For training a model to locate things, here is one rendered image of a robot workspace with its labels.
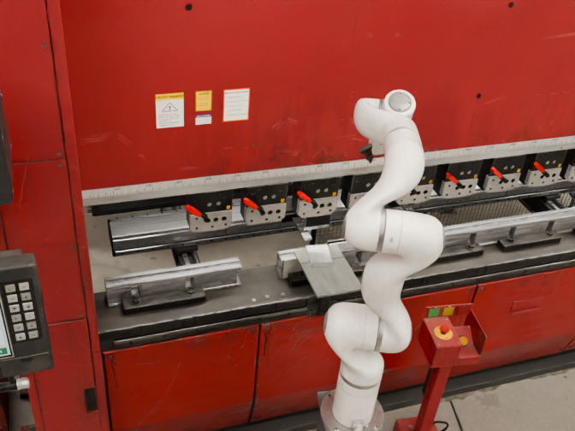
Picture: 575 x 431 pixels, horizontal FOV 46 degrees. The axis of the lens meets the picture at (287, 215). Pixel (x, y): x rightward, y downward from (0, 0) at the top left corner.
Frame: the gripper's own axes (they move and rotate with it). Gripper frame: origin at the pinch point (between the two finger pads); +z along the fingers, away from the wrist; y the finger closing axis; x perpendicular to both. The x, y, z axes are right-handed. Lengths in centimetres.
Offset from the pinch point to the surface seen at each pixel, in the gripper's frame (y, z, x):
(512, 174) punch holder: -65, 61, -4
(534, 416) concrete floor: -73, 158, 87
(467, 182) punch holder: -44, 57, -4
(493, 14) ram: -51, -1, -39
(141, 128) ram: 70, -2, -27
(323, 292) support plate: 23, 51, 25
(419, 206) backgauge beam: -35, 98, -13
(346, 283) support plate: 14, 55, 23
